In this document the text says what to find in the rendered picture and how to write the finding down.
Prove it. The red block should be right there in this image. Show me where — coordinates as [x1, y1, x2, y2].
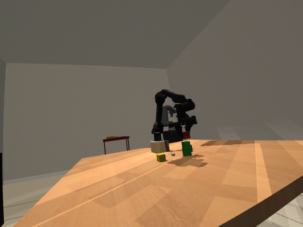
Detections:
[181, 131, 190, 140]

